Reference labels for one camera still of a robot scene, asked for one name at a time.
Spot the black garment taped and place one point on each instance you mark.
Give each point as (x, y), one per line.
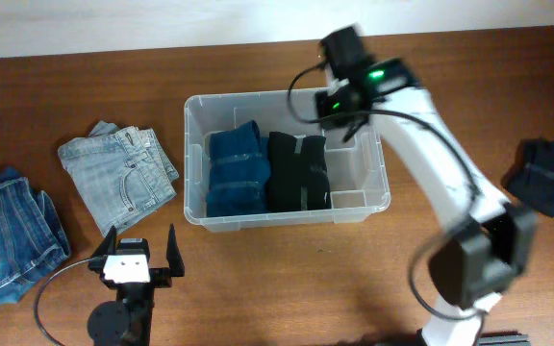
(299, 175)

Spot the dark blue folded garment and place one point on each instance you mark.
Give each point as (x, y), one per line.
(239, 172)

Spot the dark blue folded jeans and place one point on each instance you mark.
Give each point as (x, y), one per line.
(33, 242)

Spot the clear plastic storage bin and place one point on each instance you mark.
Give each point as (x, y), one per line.
(356, 168)

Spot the left gripper white camera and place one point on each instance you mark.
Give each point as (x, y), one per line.
(126, 269)

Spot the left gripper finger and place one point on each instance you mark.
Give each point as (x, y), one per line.
(173, 256)
(107, 246)

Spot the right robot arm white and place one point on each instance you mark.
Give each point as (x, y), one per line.
(485, 240)

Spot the light blue folded jeans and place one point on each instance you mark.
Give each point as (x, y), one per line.
(122, 174)

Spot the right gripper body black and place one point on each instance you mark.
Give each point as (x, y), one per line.
(328, 111)

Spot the dark navy garment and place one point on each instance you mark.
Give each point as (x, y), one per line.
(531, 177)

